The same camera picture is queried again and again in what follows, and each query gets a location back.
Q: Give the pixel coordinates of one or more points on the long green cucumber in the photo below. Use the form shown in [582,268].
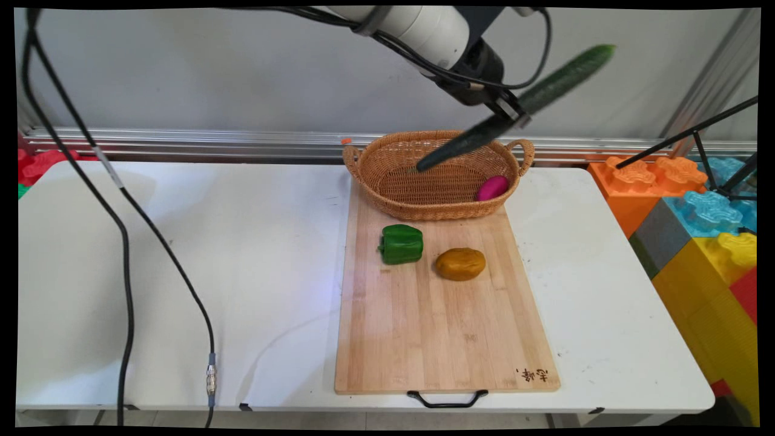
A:
[563,75]

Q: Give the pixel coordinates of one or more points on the orange foam building block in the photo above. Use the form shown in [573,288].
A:
[623,194]

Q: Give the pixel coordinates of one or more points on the magenta toy vegetable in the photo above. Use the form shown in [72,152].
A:
[491,188]

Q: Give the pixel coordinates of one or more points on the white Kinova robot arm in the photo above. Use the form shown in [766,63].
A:
[418,30]

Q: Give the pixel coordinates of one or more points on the black tripod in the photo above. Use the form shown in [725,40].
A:
[723,175]

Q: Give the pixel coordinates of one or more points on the green bell pepper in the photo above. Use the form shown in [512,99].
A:
[402,244]

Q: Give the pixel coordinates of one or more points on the red foam building block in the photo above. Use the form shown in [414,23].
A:
[746,293]

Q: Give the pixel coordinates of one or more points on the gray foam building block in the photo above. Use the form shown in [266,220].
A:
[660,239]

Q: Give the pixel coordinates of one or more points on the blue foam building block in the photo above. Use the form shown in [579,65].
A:
[711,209]

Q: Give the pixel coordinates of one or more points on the red foam piece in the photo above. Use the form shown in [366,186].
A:
[42,165]

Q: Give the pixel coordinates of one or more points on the aluminium rail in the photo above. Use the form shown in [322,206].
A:
[212,140]

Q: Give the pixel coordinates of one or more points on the brown potato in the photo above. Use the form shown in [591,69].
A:
[460,264]

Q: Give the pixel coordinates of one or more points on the aluminium frame post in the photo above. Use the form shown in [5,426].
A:
[708,79]

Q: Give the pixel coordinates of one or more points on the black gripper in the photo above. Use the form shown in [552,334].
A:
[478,66]

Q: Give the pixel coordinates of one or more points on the bamboo cutting board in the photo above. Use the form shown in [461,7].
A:
[436,327]

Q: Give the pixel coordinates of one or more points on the woven wicker basket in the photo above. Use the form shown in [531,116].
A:
[418,188]

